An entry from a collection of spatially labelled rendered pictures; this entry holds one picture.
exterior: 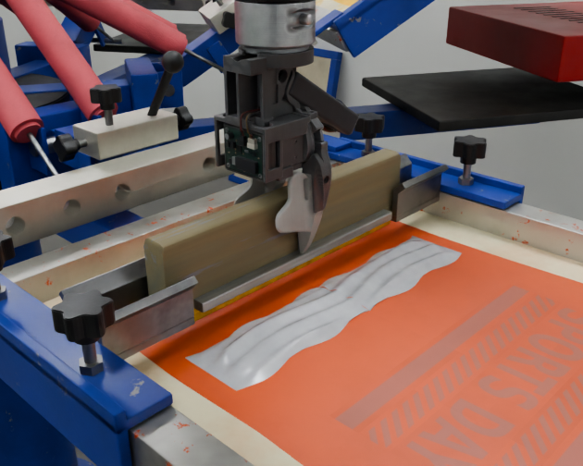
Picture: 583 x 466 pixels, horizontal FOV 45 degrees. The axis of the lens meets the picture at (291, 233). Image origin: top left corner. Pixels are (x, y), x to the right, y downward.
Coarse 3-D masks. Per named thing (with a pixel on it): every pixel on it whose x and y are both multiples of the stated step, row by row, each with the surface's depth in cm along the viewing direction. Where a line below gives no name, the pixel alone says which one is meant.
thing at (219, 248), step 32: (384, 160) 82; (352, 192) 79; (384, 192) 84; (192, 224) 65; (224, 224) 65; (256, 224) 69; (320, 224) 76; (160, 256) 61; (192, 256) 63; (224, 256) 67; (256, 256) 70; (160, 288) 63; (192, 288) 65
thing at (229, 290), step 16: (352, 224) 81; (368, 224) 81; (320, 240) 77; (336, 240) 77; (288, 256) 73; (304, 256) 74; (256, 272) 70; (272, 272) 70; (224, 288) 67; (240, 288) 68; (208, 304) 65
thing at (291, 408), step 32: (288, 288) 75; (224, 320) 69; (352, 320) 69; (384, 320) 69; (160, 352) 64; (192, 352) 64; (320, 352) 64; (352, 352) 64; (384, 352) 64; (192, 384) 60; (224, 384) 60; (256, 384) 60; (288, 384) 60; (320, 384) 60; (352, 384) 60; (256, 416) 56; (288, 416) 56; (320, 416) 56; (288, 448) 53; (320, 448) 53; (352, 448) 53; (384, 448) 53
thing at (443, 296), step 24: (360, 240) 86; (384, 240) 86; (432, 240) 86; (312, 264) 80; (336, 264) 80; (360, 264) 80; (456, 264) 80; (480, 264) 80; (504, 264) 80; (432, 288) 75; (456, 288) 75; (480, 288) 75; (528, 288) 75; (552, 288) 75; (576, 288) 75; (384, 312) 71; (408, 312) 71; (432, 312) 71; (456, 312) 71; (432, 336) 67
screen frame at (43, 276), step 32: (224, 192) 91; (128, 224) 82; (160, 224) 82; (480, 224) 88; (512, 224) 85; (544, 224) 82; (576, 224) 82; (64, 256) 74; (96, 256) 76; (128, 256) 79; (576, 256) 81; (32, 288) 71; (64, 288) 74; (160, 416) 51; (160, 448) 48; (192, 448) 48; (224, 448) 48
